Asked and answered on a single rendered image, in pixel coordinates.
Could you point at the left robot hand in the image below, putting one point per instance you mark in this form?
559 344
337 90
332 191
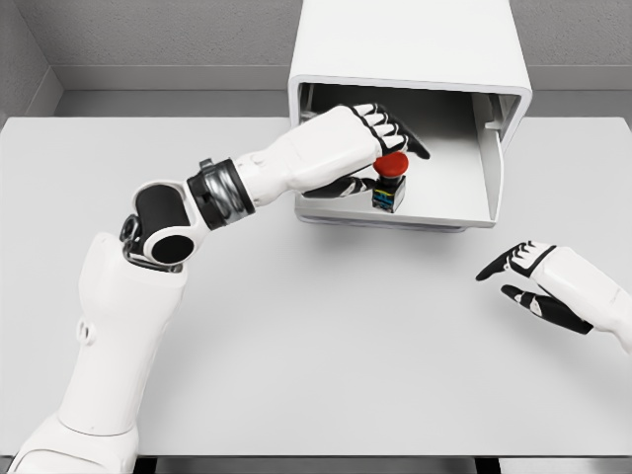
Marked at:
336 143

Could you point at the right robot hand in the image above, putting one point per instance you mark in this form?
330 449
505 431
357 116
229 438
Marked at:
560 281

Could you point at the red button load switch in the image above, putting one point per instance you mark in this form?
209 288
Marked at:
390 170

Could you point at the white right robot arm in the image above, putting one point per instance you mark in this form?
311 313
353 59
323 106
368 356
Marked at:
617 311

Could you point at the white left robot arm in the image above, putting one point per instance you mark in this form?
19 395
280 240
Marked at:
123 326

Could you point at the white tabletop storage cabinet body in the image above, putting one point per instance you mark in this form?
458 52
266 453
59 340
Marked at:
410 44

